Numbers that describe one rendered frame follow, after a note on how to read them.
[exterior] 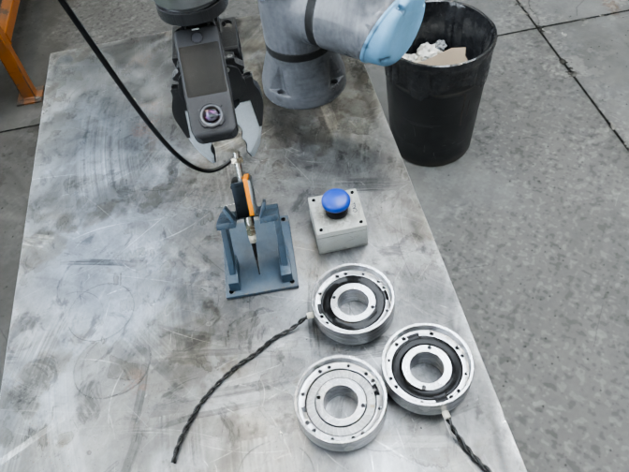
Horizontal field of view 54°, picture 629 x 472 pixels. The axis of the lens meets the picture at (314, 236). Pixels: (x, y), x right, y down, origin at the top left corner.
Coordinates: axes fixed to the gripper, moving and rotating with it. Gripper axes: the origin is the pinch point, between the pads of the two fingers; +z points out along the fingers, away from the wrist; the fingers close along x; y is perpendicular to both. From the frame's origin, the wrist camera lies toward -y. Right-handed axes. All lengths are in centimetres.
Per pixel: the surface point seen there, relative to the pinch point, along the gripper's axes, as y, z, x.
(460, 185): 74, 99, -59
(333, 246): -3.6, 17.0, -10.8
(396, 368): -24.1, 15.2, -15.1
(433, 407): -29.8, 14.4, -18.0
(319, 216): -0.6, 13.7, -9.6
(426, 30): 112, 65, -56
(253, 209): -2.8, 7.3, -1.2
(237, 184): -0.8, 4.4, 0.2
